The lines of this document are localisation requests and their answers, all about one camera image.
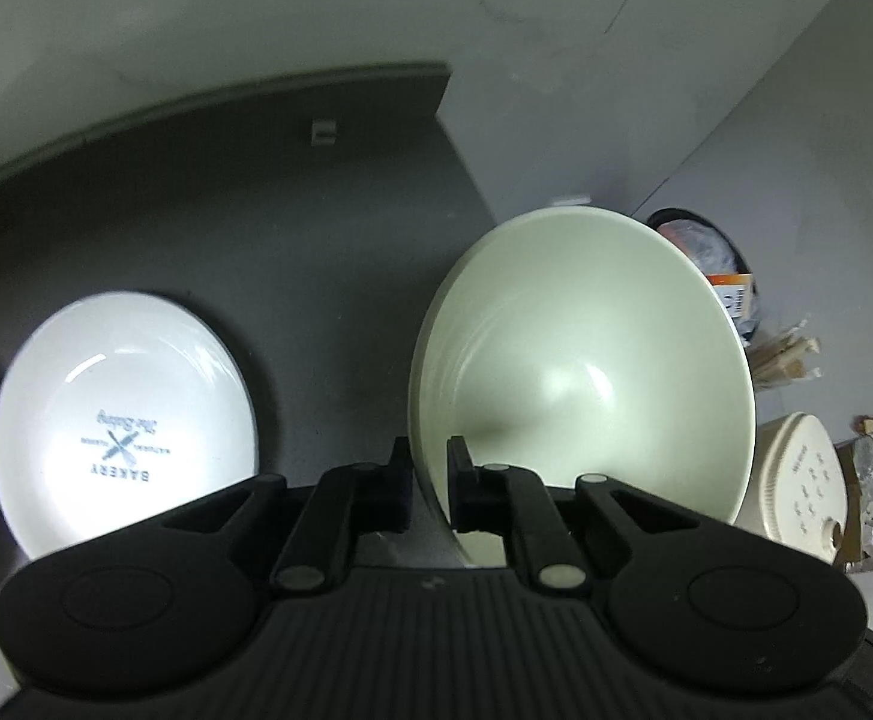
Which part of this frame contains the bundle of wooden chopsticks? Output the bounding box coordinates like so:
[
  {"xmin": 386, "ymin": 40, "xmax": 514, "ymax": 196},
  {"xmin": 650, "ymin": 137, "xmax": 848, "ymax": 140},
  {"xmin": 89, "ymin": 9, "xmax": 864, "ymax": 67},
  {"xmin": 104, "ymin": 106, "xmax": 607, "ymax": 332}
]
[{"xmin": 743, "ymin": 319, "xmax": 823, "ymax": 392}]

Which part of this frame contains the white plate with grey print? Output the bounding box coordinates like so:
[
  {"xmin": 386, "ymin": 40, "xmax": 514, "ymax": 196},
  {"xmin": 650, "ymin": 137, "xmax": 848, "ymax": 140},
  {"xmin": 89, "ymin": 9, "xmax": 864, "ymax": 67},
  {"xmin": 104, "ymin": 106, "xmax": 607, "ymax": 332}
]
[{"xmin": 0, "ymin": 290, "xmax": 259, "ymax": 562}]

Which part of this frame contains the pale green ceramic bowl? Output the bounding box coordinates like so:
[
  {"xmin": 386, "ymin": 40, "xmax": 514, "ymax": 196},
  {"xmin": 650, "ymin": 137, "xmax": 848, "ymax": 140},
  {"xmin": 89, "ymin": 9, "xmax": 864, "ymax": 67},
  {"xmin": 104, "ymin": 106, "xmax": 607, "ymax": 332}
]
[{"xmin": 408, "ymin": 206, "xmax": 757, "ymax": 569}]

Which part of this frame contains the orange and white packet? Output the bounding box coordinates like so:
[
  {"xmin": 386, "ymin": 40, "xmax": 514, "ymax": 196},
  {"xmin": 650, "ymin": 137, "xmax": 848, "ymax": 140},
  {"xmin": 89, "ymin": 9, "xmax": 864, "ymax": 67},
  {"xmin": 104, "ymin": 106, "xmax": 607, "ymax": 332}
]
[{"xmin": 710, "ymin": 274, "xmax": 757, "ymax": 331}]

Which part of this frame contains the cream container with perforated lid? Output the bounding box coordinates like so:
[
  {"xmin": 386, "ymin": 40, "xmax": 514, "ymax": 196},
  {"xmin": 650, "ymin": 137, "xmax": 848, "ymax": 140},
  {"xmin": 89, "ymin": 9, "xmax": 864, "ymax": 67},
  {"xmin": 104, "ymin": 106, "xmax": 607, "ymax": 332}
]
[{"xmin": 736, "ymin": 411, "xmax": 850, "ymax": 562}]

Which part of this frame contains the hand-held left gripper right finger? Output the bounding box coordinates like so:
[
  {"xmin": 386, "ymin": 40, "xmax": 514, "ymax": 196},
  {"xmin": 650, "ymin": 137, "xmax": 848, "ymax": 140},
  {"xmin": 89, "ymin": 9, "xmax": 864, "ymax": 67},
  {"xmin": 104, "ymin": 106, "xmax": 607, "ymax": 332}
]
[{"xmin": 446, "ymin": 435, "xmax": 711, "ymax": 592}]

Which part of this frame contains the black trash bin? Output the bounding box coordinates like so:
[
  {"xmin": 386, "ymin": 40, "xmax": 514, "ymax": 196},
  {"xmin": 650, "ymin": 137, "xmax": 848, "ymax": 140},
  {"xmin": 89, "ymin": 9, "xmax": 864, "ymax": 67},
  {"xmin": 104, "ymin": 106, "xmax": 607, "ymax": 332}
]
[{"xmin": 646, "ymin": 208, "xmax": 758, "ymax": 350}]

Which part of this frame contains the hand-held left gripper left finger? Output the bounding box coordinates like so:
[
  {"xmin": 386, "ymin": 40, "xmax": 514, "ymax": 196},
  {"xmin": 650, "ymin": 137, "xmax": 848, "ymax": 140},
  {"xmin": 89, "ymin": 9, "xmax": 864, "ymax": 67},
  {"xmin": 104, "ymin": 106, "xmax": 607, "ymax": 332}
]
[{"xmin": 160, "ymin": 436, "xmax": 415, "ymax": 590}]

